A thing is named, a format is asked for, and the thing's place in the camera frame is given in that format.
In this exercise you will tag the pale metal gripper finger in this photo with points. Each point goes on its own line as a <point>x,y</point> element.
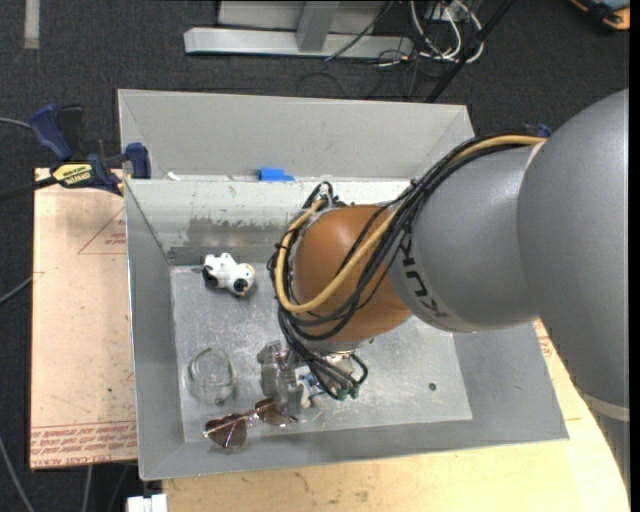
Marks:
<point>292,397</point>
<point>270,367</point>

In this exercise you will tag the clear glass cup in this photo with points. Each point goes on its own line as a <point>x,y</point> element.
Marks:
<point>210,380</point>

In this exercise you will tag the brown-lensed sunglasses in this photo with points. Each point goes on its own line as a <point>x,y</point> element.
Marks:
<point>227,432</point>

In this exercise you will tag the grey metal bin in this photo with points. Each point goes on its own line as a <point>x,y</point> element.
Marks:
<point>410,400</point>

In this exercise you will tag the white and black toy cow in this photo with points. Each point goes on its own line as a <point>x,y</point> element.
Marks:
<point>227,272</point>

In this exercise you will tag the blue plastic object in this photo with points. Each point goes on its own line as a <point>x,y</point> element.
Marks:
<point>274,174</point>

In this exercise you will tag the brown cardboard board red print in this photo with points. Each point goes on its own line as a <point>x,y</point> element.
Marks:
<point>80,325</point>

